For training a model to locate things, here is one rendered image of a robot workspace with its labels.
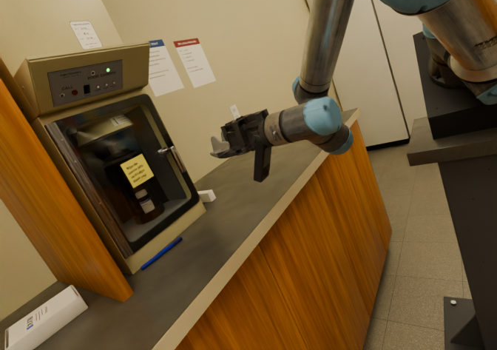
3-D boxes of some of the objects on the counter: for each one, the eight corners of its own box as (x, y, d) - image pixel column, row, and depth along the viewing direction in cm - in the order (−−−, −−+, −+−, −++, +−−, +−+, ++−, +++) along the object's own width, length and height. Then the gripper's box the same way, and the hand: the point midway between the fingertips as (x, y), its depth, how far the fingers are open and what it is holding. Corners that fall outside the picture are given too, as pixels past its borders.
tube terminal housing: (95, 268, 93) (-53, 38, 75) (167, 214, 117) (68, 29, 99) (132, 275, 77) (-45, -15, 59) (207, 211, 101) (97, -10, 83)
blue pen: (141, 269, 78) (140, 266, 78) (181, 239, 87) (180, 236, 87) (143, 270, 77) (141, 267, 77) (183, 239, 86) (181, 236, 86)
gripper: (274, 104, 67) (214, 125, 81) (252, 117, 60) (191, 138, 74) (286, 137, 69) (225, 152, 83) (267, 152, 62) (204, 166, 76)
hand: (217, 154), depth 78 cm, fingers closed
